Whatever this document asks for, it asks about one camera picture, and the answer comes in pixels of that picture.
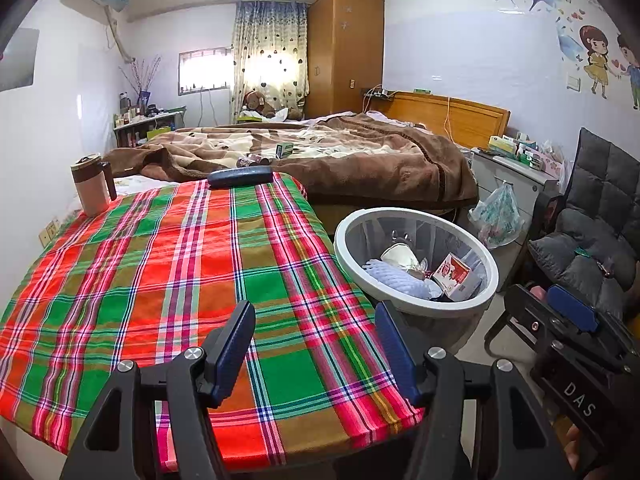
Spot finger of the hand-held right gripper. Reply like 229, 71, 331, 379
505, 284, 556, 341
547, 285, 601, 333

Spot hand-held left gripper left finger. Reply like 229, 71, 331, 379
60, 301, 257, 480

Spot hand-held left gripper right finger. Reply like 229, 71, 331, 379
375, 301, 571, 480

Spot white waste bin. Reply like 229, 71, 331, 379
333, 207, 499, 318

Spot white foam net sleeve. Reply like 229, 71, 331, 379
362, 259, 436, 301

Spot red white carton box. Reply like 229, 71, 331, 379
431, 252, 476, 297

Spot person's right hand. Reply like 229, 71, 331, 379
564, 424, 585, 468

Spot checked tablecloth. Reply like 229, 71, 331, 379
0, 172, 426, 473

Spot printed plastic bag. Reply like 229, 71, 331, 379
469, 184, 526, 248

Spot grey padded chair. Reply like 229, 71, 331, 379
484, 127, 640, 361

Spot white nightstand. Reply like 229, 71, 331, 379
470, 152, 561, 216

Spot row of small boxes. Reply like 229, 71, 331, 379
487, 132, 566, 178

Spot dark blue glasses case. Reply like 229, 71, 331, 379
206, 166, 274, 191

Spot white bed sheet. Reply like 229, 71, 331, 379
107, 175, 176, 196

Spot brown blanket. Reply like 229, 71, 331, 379
102, 112, 481, 208

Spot wooden headboard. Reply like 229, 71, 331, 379
387, 91, 511, 150

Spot pink brown thermos mug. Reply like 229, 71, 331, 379
70, 154, 118, 218

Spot cluttered side desk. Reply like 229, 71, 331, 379
114, 107, 187, 148

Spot brown teddy bear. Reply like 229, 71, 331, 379
242, 90, 291, 120

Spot window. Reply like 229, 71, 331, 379
178, 50, 233, 95

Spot vase with branches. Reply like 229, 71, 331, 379
119, 55, 162, 106

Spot patterned curtain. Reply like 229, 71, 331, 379
231, 1, 310, 121

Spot wooden wardrobe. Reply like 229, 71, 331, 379
305, 0, 386, 121

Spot air conditioner pipe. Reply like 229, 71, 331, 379
107, 7, 136, 61

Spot wall socket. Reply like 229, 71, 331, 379
39, 217, 61, 248

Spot cartoon children wall sticker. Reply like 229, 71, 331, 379
557, 22, 640, 110

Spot wall mirror sheet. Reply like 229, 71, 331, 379
0, 27, 41, 92

